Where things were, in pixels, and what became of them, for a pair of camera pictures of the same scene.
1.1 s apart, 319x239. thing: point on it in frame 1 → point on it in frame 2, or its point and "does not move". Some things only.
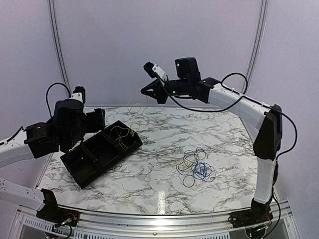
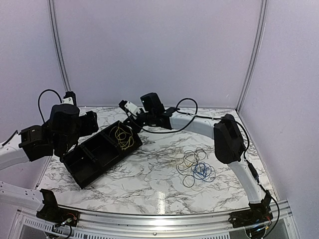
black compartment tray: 96,153 does not move
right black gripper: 161,90 → 130,118
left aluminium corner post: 59,47 does not move
